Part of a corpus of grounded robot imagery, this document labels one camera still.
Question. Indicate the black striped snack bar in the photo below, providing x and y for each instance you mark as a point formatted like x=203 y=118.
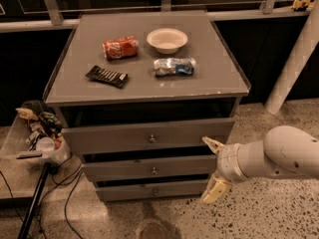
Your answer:
x=105 y=76

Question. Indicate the grey top drawer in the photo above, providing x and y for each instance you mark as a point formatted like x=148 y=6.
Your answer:
x=142 y=136

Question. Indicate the grey drawer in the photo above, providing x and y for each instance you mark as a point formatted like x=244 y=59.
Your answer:
x=150 y=168
x=152 y=190
x=142 y=136

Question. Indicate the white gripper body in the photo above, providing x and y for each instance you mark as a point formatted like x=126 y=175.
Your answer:
x=228 y=163

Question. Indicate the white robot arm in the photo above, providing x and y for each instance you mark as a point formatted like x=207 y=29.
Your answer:
x=286 y=152

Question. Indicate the silver blue snack bag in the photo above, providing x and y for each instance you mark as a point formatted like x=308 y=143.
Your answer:
x=174 y=67

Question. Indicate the crushed red soda can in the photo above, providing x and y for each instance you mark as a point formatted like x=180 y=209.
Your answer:
x=121 y=48

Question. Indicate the grey bottom drawer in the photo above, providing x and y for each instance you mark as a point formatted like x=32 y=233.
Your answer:
x=152 y=190

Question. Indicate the grey drawer cabinet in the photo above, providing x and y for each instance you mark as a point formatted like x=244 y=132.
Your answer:
x=212 y=92

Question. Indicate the black pole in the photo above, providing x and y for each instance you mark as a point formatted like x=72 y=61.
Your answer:
x=34 y=202

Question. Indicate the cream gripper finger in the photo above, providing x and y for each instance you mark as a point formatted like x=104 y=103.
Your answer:
x=215 y=146
x=216 y=188

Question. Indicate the white diagonal pillar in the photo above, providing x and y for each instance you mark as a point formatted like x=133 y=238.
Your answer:
x=299 y=56

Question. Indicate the yellow clamp on ledge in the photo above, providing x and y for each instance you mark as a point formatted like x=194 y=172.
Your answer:
x=302 y=5

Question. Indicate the white plastic cup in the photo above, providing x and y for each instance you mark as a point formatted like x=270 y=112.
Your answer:
x=45 y=144

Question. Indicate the white paper bowl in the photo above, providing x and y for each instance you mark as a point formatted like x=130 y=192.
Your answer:
x=167 y=40

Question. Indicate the metal window railing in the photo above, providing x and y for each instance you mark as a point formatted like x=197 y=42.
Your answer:
x=36 y=15

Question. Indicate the clear plastic trash bin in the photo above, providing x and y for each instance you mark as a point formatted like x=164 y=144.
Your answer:
x=34 y=120

